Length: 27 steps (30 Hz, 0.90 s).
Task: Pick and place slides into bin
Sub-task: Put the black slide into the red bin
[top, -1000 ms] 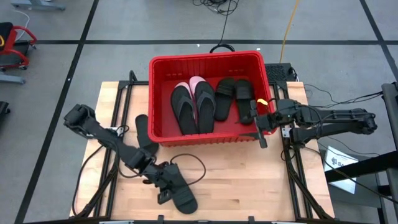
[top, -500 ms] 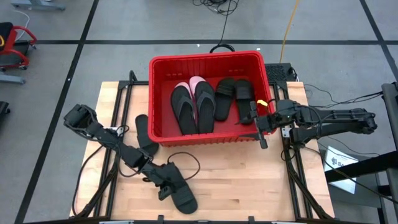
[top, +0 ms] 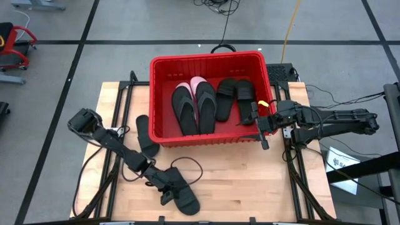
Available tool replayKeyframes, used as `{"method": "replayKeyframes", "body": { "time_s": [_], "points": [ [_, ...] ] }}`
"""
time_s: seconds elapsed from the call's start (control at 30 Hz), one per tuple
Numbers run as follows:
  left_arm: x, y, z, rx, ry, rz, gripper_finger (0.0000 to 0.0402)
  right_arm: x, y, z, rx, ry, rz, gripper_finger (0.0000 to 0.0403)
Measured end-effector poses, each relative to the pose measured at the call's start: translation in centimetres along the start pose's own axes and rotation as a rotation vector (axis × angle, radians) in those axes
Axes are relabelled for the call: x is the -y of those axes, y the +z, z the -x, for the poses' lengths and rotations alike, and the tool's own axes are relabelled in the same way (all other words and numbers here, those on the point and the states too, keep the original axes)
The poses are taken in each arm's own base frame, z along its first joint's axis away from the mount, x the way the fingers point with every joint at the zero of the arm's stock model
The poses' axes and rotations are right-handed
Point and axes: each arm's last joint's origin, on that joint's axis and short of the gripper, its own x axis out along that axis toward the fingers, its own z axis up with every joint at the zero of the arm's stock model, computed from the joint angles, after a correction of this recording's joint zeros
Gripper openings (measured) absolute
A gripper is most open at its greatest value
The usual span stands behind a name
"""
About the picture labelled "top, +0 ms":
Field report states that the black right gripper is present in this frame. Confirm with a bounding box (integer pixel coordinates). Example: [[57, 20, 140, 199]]
[[237, 101, 282, 151]]

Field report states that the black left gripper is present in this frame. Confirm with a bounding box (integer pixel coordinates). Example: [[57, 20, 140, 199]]
[[145, 170, 186, 206]]

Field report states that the black flip-flop sandal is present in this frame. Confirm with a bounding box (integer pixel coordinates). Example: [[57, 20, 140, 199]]
[[171, 86, 200, 136], [195, 81, 218, 135]]

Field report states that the pink rubber slide sandal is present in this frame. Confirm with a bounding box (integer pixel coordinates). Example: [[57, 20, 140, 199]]
[[189, 76, 209, 88], [174, 82, 192, 94]]

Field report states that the red plastic storage bin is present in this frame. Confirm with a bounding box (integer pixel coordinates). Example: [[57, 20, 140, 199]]
[[147, 51, 278, 148]]

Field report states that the black perforated computer box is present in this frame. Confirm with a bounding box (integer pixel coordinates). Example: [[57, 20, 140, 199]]
[[264, 62, 297, 83]]

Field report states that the white printed paper sheet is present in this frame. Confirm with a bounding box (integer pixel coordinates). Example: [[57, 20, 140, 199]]
[[324, 146, 360, 195]]

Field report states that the black metal beam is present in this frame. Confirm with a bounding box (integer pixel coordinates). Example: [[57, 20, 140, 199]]
[[326, 151, 400, 184]]

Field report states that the grey metal stand foot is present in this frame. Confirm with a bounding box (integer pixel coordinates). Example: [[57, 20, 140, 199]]
[[0, 74, 26, 85], [10, 0, 66, 11]]

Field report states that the red mechanic creeper seat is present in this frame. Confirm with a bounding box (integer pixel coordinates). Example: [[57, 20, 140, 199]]
[[0, 21, 38, 72]]

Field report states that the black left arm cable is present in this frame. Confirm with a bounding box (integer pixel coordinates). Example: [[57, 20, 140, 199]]
[[120, 156, 204, 188]]

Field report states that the black aluminium table frame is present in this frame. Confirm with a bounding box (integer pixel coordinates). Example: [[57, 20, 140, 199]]
[[70, 70, 338, 225]]

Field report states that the black looped floor cable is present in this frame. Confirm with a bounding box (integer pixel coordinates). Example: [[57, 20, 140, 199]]
[[211, 0, 238, 53]]

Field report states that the yellow floor cable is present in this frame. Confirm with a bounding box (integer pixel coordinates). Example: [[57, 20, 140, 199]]
[[280, 0, 301, 64]]

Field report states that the black power cable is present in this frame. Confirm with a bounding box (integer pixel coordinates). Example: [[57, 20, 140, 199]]
[[71, 146, 106, 219]]

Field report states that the black cable tangle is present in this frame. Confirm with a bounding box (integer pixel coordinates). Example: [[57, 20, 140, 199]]
[[192, 0, 241, 16]]

